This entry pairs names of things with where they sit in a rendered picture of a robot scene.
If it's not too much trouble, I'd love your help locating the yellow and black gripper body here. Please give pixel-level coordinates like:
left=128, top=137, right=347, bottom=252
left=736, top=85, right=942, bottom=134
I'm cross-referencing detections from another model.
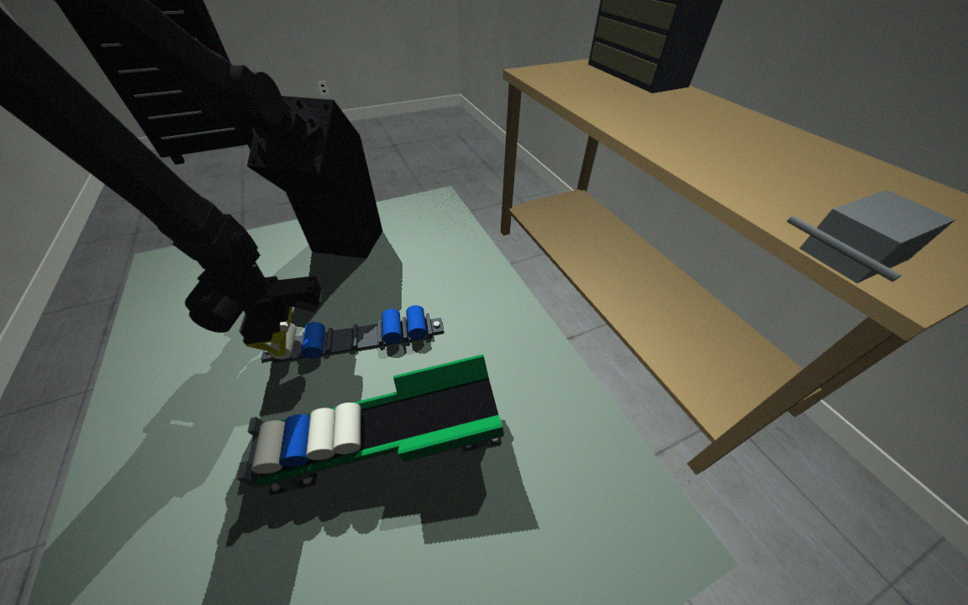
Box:
left=239, top=284, right=290, bottom=345

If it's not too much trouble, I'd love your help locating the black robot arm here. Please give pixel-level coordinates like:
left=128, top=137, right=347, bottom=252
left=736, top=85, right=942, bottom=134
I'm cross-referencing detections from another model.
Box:
left=0, top=0, right=323, bottom=333

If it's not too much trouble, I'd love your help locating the grey cylinder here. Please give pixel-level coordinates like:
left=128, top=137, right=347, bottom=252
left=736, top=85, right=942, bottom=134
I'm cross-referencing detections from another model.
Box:
left=269, top=322, right=297, bottom=360

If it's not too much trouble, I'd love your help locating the blue cylinder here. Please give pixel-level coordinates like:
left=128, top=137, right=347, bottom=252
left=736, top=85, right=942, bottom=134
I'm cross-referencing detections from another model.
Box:
left=301, top=322, right=325, bottom=359
left=279, top=414, right=310, bottom=467
left=406, top=305, right=427, bottom=339
left=381, top=309, right=402, bottom=344

